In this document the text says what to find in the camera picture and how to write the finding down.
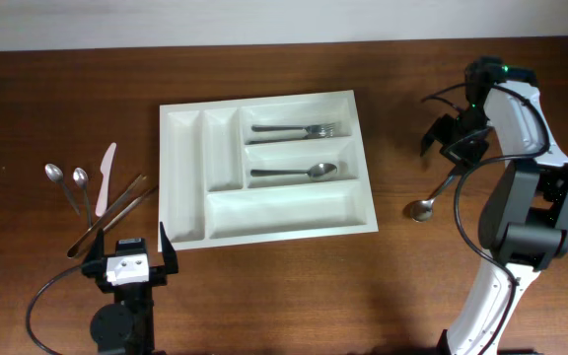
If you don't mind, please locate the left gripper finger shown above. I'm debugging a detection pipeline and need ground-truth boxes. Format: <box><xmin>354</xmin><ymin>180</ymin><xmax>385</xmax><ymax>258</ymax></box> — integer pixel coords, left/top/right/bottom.
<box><xmin>159</xmin><ymin>222</ymin><xmax>178</xmax><ymax>274</ymax></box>
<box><xmin>86</xmin><ymin>229</ymin><xmax>105</xmax><ymax>262</ymax></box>

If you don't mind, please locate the steel fork with long handle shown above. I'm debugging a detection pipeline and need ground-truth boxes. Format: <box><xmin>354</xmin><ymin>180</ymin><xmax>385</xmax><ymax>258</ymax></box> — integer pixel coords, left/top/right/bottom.
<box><xmin>251</xmin><ymin>123</ymin><xmax>337</xmax><ymax>136</ymax></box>

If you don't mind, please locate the steel fork crosswise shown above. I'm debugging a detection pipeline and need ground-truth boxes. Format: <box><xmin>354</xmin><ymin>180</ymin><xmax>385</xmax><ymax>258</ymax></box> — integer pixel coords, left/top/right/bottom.
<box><xmin>247</xmin><ymin>130</ymin><xmax>334</xmax><ymax>145</ymax></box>

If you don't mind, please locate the large steel spoon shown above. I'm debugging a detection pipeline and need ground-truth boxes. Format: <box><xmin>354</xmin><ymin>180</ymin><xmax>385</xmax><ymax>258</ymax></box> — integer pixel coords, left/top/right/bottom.
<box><xmin>249</xmin><ymin>163</ymin><xmax>338</xmax><ymax>181</ymax></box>

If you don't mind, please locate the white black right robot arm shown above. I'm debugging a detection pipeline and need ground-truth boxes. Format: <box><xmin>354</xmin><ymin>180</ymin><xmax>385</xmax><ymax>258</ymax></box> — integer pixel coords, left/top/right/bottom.
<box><xmin>420</xmin><ymin>56</ymin><xmax>568</xmax><ymax>355</ymax></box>

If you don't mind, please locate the steel spoon near right arm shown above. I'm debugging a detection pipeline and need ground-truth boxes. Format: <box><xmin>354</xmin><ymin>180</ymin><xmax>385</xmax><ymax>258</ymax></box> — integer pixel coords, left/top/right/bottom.
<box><xmin>409</xmin><ymin>168</ymin><xmax>462</xmax><ymax>223</ymax></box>

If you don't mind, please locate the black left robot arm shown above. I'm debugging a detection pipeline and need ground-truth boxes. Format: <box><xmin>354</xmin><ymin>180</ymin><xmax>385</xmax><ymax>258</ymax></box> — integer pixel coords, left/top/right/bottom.
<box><xmin>82</xmin><ymin>224</ymin><xmax>178</xmax><ymax>354</ymax></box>

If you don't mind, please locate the small steel teaspoon inner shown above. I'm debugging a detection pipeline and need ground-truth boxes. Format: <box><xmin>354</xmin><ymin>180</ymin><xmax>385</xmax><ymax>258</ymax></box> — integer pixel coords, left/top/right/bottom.
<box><xmin>73</xmin><ymin>168</ymin><xmax>93</xmax><ymax>228</ymax></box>

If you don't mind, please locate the small steel teaspoon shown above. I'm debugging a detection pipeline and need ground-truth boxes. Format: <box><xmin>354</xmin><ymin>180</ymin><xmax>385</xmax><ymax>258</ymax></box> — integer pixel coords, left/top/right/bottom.
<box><xmin>44</xmin><ymin>163</ymin><xmax>80</xmax><ymax>215</ymax></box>
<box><xmin>73</xmin><ymin>168</ymin><xmax>93</xmax><ymax>228</ymax></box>

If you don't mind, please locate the pink plastic knife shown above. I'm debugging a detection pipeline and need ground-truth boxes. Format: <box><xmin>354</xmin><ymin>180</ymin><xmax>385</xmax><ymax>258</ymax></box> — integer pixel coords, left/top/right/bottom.
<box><xmin>95</xmin><ymin>142</ymin><xmax>117</xmax><ymax>217</ymax></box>

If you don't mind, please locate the small steel teaspoon outer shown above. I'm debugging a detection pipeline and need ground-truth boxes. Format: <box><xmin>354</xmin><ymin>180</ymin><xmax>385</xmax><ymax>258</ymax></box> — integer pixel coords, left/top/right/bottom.
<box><xmin>44</xmin><ymin>163</ymin><xmax>80</xmax><ymax>215</ymax></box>

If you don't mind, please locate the white plastic cutlery tray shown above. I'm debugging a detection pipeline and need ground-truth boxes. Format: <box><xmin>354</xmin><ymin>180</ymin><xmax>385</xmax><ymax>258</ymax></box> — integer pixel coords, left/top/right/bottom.
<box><xmin>158</xmin><ymin>91</ymin><xmax>379</xmax><ymax>250</ymax></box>

